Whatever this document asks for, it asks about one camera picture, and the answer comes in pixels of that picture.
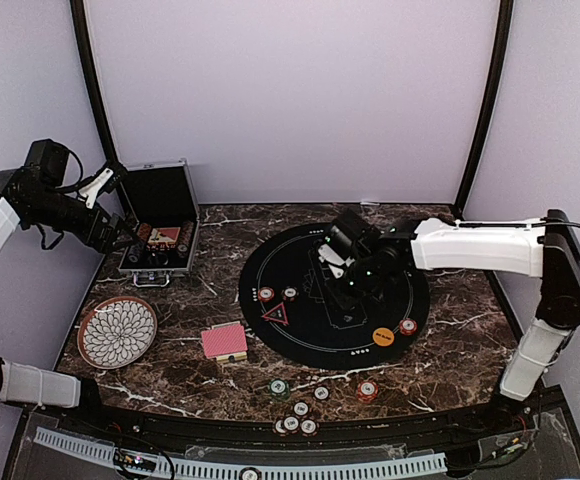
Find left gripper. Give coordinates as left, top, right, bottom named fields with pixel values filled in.
left=25, top=187, right=138, bottom=254

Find red 5 chips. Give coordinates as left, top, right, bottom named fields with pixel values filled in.
left=257, top=286, right=275, bottom=303
left=399, top=318, right=418, bottom=336

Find orange big blind button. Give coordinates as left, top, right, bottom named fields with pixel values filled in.
left=372, top=327, right=395, bottom=347

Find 100 chips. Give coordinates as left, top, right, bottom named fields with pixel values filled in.
left=283, top=287, right=298, bottom=301

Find red triangle all-in marker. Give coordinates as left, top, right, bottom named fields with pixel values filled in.
left=262, top=302, right=289, bottom=326

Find red 5 chip stack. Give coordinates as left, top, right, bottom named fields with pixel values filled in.
left=356, top=380, right=379, bottom=403

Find black orange 100 chip stack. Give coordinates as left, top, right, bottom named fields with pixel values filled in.
left=313, top=386, right=330, bottom=401

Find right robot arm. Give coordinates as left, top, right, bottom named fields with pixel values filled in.
left=317, top=210, right=580, bottom=434

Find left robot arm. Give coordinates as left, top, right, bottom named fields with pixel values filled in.
left=0, top=168, right=139, bottom=436

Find purple chip roll in case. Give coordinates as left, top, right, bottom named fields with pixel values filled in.
left=126, top=244, right=143, bottom=264

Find orange chip roll in case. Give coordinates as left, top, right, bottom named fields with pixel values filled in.
left=137, top=223, right=152, bottom=242

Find red card box in case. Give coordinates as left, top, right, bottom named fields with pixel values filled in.
left=146, top=227, right=181, bottom=251

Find aluminium poker chip case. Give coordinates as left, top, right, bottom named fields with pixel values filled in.
left=118, top=159, right=200, bottom=288

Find brown chip roll in case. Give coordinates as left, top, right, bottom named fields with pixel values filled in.
left=175, top=221, right=195, bottom=258

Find black round poker mat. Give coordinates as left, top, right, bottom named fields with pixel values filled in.
left=239, top=223, right=430, bottom=370

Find floral ceramic plate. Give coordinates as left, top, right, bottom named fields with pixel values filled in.
left=77, top=296, right=158, bottom=370

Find red-backed card deck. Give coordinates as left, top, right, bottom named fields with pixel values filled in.
left=201, top=322, right=248, bottom=359

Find green 20 chip stack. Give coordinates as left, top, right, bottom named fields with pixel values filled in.
left=268, top=378, right=290, bottom=401

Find gold blue card box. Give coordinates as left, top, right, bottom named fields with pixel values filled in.
left=215, top=351, right=247, bottom=364

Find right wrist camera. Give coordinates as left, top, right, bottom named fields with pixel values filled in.
left=317, top=244, right=354, bottom=278

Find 100 chip on rail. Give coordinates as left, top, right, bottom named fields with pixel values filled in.
left=273, top=419, right=288, bottom=436

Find white slotted cable duct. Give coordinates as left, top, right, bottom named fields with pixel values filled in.
left=33, top=427, right=448, bottom=479

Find fallen 100 chip on duct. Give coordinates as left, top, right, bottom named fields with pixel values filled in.
left=239, top=467, right=261, bottom=480

